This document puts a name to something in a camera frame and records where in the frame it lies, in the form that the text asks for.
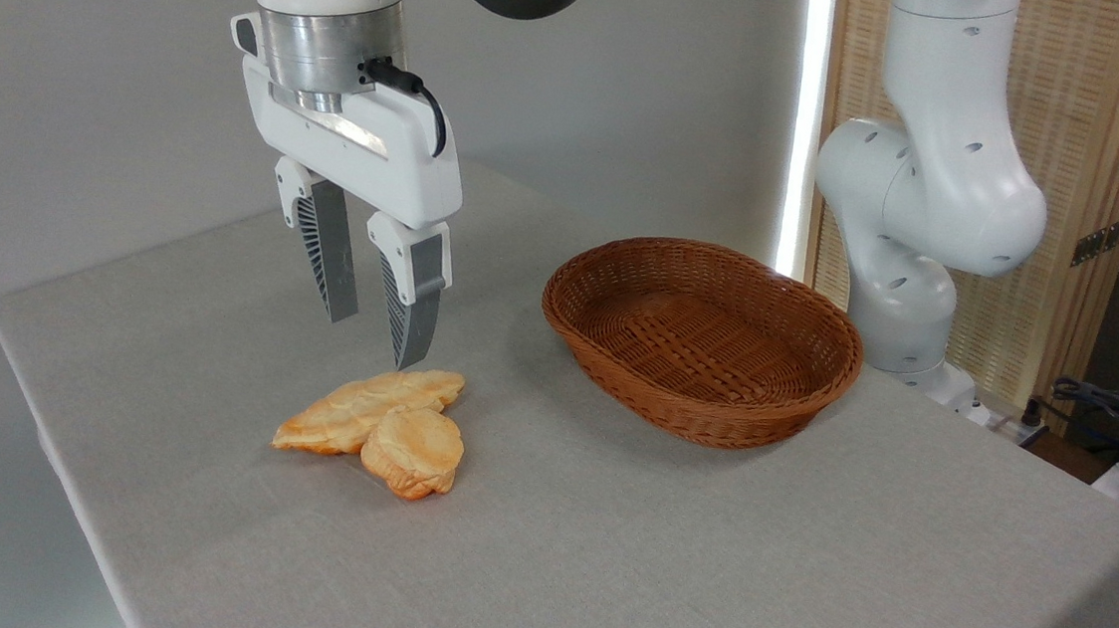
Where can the round golden bread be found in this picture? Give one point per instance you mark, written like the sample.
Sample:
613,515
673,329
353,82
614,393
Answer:
414,452

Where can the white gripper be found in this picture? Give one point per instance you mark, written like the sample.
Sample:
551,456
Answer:
381,165

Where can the brown wicker basket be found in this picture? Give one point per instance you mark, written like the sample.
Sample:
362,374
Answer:
706,356

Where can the wooden folding screen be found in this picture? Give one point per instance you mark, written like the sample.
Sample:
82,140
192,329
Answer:
1096,97

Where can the white power strip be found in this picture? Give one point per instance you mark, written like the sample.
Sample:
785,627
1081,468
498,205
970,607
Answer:
1010,425

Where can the long golden bread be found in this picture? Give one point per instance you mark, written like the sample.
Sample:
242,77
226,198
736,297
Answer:
342,415

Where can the grey tablecloth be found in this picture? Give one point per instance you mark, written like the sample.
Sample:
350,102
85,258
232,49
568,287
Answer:
700,565

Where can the metal screen hinge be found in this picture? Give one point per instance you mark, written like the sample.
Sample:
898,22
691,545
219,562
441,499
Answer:
1105,239

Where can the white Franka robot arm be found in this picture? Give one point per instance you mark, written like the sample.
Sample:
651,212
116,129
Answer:
929,183

